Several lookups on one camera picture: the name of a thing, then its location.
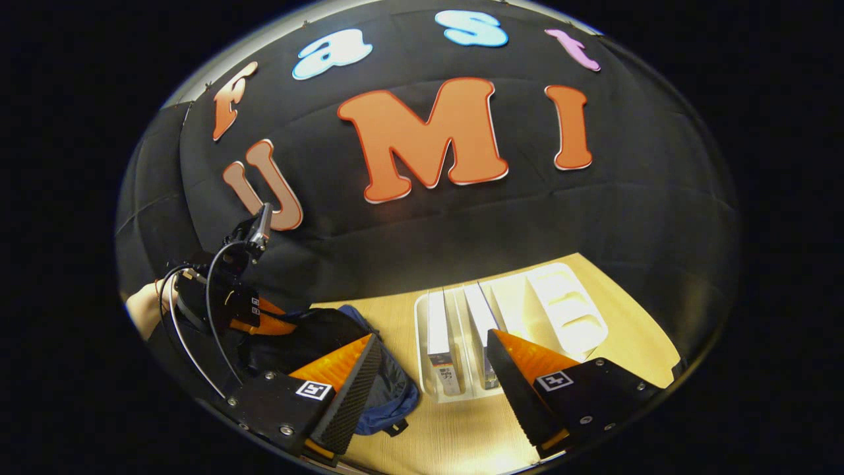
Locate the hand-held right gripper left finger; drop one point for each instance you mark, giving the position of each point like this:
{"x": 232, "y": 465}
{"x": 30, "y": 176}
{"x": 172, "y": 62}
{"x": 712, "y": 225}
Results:
{"x": 356, "y": 396}

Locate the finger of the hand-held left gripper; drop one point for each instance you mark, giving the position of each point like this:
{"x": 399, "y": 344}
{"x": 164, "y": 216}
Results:
{"x": 267, "y": 326}
{"x": 269, "y": 307}

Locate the white bookshelf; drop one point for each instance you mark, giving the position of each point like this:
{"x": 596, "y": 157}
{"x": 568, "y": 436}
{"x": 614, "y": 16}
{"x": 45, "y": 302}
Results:
{"x": 567, "y": 316}

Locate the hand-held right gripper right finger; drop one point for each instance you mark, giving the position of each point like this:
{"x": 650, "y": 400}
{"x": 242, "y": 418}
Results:
{"x": 517, "y": 396}

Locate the white book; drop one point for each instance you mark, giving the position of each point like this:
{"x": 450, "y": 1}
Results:
{"x": 438, "y": 330}

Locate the blue schoolbag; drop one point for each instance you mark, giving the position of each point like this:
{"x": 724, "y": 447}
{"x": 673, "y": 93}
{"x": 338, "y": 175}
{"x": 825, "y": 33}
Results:
{"x": 395, "y": 389}

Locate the black backdrop cloth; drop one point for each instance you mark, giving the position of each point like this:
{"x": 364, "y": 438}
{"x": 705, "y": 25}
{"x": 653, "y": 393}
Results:
{"x": 626, "y": 218}

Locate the night city cover book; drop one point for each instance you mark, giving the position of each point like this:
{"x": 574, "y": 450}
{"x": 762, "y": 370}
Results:
{"x": 480, "y": 316}

